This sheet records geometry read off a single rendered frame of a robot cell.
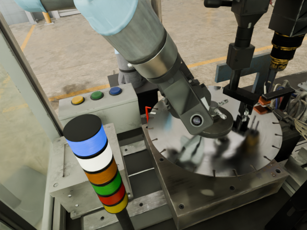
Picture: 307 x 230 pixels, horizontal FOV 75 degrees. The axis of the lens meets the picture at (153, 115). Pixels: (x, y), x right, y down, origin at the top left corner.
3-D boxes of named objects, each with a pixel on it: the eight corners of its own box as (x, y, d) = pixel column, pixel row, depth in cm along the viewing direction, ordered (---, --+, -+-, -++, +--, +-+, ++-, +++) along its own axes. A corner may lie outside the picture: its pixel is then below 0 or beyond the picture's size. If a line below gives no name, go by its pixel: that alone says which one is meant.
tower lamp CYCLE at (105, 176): (88, 189, 28) (81, 177, 26) (86, 164, 31) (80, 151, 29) (119, 179, 29) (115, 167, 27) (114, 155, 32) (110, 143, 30)
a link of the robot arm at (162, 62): (174, 42, 27) (128, 76, 30) (187, 62, 31) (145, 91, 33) (158, 17, 32) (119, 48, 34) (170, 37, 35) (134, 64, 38)
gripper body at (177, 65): (192, 71, 45) (167, 32, 36) (209, 97, 40) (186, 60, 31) (163, 90, 47) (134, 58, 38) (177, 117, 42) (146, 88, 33)
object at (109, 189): (94, 200, 30) (88, 190, 28) (92, 175, 33) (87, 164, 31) (124, 190, 31) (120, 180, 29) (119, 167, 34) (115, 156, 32)
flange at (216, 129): (198, 102, 58) (198, 96, 56) (237, 113, 53) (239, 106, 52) (182, 127, 51) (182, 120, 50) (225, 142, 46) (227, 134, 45)
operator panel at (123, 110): (73, 146, 77) (57, 117, 67) (72, 128, 85) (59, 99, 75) (142, 126, 82) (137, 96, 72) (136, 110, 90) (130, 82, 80)
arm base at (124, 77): (116, 77, 114) (112, 61, 107) (142, 71, 116) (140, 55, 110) (121, 91, 102) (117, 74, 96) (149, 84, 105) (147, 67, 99)
